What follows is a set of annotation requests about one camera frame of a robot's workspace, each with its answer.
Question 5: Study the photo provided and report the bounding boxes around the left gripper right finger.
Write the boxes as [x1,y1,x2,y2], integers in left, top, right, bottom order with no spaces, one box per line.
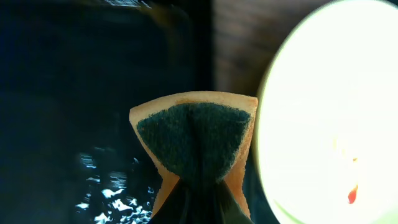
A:
[215,181,254,224]

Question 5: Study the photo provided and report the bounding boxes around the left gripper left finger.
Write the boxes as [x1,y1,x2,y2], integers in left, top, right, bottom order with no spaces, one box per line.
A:
[148,180,192,224]

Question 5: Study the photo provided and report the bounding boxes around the green and yellow sponge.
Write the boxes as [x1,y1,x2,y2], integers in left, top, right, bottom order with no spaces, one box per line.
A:
[129,91,258,224]

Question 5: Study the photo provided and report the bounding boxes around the black round tray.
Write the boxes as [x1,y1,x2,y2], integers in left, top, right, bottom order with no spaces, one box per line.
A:
[243,154,279,224]

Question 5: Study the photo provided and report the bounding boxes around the black rectangular tray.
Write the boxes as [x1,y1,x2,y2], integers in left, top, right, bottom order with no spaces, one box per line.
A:
[1,1,213,223]

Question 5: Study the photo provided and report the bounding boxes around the yellow plate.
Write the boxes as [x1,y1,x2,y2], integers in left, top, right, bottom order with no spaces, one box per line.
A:
[255,1,397,224]

